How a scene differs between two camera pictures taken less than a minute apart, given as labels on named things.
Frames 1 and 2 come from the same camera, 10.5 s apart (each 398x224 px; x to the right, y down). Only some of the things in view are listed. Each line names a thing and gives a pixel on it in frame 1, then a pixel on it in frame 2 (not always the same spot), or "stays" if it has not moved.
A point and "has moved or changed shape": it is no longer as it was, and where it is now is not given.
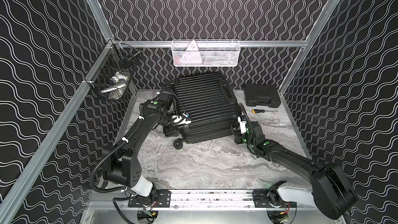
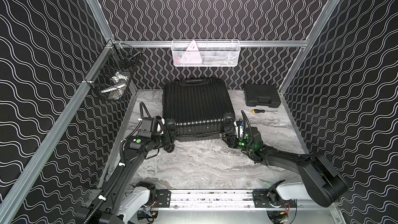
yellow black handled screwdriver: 258,111 stays
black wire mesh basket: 111,78 stays
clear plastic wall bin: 208,53 stays
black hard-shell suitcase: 212,105 has moved or changed shape
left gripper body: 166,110 -> 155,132
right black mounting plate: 260,200 stays
